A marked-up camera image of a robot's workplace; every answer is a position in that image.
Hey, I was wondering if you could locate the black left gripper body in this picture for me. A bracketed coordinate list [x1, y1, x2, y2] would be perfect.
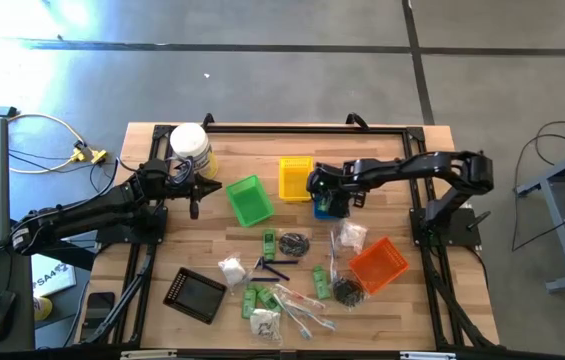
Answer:
[164, 168, 203, 221]

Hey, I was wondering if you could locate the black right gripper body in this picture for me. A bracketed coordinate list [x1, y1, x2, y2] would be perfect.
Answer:
[306, 162, 368, 208]

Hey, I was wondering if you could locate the clear bag of white cotton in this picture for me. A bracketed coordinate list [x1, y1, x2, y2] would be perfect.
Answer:
[337, 219, 369, 254]
[217, 253, 249, 291]

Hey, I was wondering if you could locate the bagged blue white toothbrush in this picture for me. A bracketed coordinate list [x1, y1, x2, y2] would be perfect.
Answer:
[272, 292, 313, 341]
[328, 229, 339, 286]

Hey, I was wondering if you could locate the snack packet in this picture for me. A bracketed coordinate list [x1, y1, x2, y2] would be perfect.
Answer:
[274, 283, 327, 309]

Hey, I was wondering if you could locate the blue plastic basket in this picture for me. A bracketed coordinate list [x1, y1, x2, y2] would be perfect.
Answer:
[312, 198, 336, 222]

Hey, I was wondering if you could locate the yellow plastic basket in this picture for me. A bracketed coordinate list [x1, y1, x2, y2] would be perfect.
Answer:
[278, 155, 315, 203]

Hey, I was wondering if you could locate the green plastic basket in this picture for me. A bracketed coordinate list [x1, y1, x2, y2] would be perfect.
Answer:
[225, 174, 276, 229]

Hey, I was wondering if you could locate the Lysol wipes canister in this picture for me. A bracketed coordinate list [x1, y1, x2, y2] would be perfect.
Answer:
[169, 122, 220, 180]

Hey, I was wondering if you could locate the orange plastic basket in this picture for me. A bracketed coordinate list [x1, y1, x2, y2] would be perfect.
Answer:
[347, 236, 411, 296]

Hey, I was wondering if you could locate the black plastic basket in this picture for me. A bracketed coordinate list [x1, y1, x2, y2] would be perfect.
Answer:
[162, 266, 228, 325]

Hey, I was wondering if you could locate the white printed booklet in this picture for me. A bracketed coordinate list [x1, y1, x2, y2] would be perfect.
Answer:
[30, 253, 77, 299]

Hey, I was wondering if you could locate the dark side desk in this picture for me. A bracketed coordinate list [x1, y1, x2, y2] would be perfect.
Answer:
[0, 219, 97, 355]

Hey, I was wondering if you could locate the grey metal stand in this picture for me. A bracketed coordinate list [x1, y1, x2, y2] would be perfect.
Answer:
[514, 137, 565, 294]

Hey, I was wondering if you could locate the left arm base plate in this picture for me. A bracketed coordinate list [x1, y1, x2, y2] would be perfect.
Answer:
[95, 205, 169, 246]

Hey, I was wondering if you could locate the black aluminium table frame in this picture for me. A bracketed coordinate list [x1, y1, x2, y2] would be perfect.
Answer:
[77, 123, 503, 360]

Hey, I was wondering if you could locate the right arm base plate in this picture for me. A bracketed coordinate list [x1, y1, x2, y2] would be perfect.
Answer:
[409, 207, 492, 249]

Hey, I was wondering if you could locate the cream thick cable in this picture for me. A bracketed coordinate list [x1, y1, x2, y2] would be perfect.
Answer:
[7, 112, 88, 175]

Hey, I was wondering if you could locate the white edge bracket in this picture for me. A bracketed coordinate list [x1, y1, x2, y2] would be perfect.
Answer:
[120, 349, 178, 360]
[399, 351, 457, 360]

